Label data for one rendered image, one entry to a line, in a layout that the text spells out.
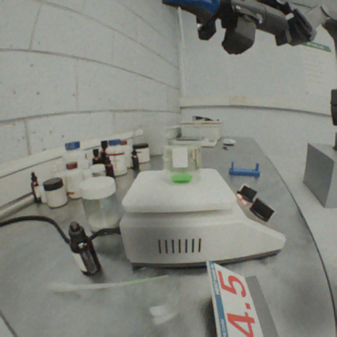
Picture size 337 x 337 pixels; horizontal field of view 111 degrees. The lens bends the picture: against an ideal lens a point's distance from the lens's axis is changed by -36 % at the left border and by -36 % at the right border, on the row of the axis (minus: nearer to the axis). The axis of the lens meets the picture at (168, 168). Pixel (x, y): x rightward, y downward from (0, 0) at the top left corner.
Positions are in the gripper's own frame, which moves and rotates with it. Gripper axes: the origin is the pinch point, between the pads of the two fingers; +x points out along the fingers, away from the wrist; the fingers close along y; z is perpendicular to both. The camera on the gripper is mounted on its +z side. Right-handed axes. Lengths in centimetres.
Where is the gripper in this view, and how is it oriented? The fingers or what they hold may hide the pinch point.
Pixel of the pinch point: (186, 1)
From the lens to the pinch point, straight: 29.8
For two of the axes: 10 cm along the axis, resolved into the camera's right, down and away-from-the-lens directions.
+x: -9.9, 0.8, -1.0
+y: -1.1, -2.4, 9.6
